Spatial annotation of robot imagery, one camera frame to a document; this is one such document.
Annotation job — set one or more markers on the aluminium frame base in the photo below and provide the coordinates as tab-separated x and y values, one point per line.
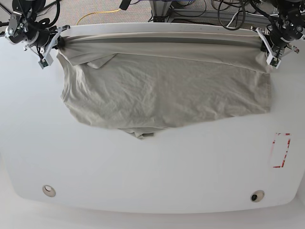
163	10

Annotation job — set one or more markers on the left table grommet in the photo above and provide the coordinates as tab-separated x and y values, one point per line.
49	191

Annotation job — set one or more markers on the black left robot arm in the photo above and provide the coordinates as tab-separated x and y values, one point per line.
287	25

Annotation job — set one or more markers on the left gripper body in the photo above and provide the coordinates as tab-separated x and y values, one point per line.
279	40

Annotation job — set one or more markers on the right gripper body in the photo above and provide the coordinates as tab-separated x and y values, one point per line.
41	38

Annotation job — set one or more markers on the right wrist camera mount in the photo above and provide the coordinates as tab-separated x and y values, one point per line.
45	58

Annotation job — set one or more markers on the table grommet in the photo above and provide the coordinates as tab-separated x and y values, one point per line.
257	196
49	191

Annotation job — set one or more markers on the right table grommet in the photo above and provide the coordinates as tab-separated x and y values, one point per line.
257	196

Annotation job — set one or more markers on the red tape rectangle marking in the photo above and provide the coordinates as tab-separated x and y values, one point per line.
279	150

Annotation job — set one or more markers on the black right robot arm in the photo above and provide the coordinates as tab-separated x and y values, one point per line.
34	20

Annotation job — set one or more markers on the beige T-shirt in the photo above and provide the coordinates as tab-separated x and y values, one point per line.
145	82

